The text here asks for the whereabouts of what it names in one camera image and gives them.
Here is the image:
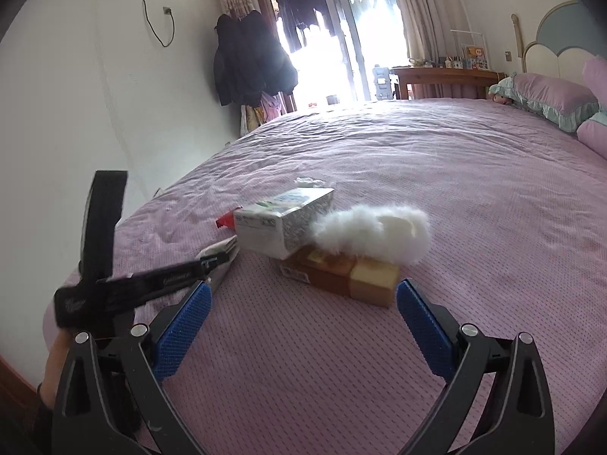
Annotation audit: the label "red snack wrapper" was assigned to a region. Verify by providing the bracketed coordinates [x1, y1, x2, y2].
[215, 207, 240, 230]

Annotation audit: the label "white milk carton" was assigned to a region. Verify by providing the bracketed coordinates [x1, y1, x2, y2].
[234, 187, 334, 260]

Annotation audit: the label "white tissue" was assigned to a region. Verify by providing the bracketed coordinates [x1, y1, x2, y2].
[295, 177, 325, 188]

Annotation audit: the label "person's left hand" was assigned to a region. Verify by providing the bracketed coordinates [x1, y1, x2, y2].
[38, 329, 73, 411]

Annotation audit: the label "beige cloth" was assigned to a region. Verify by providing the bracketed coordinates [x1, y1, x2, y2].
[197, 235, 240, 294]

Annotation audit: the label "brown cardboard box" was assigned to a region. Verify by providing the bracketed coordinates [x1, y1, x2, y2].
[278, 245, 400, 308]

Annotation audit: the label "white fluffy plush toy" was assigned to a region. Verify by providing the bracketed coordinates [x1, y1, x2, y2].
[311, 204, 431, 266]

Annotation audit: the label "dark hanging jackets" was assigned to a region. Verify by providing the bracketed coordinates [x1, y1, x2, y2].
[213, 10, 298, 107]

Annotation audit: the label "pink pillow with green frill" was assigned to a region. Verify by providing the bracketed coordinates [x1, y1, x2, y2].
[489, 73, 599, 133]

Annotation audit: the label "hanging dark clothes outside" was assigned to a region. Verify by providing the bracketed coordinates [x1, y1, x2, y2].
[276, 0, 335, 52]

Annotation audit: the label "grey plastic stool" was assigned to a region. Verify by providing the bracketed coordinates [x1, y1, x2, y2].
[373, 65, 394, 101]

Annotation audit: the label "wooden desk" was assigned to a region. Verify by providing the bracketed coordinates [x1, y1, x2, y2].
[391, 67, 506, 100]

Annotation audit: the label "sliding glass door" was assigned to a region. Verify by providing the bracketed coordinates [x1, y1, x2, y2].
[326, 0, 409, 101]

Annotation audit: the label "blue white headboard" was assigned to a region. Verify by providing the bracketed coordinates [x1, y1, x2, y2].
[511, 1, 606, 84]

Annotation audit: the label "pink right curtain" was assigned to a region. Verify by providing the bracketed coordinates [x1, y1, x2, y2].
[385, 0, 475, 65]

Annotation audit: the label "black power cable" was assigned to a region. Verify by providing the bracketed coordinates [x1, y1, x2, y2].
[139, 0, 176, 49]

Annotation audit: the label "picture frame on desk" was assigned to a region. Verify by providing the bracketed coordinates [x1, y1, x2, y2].
[462, 45, 490, 71]

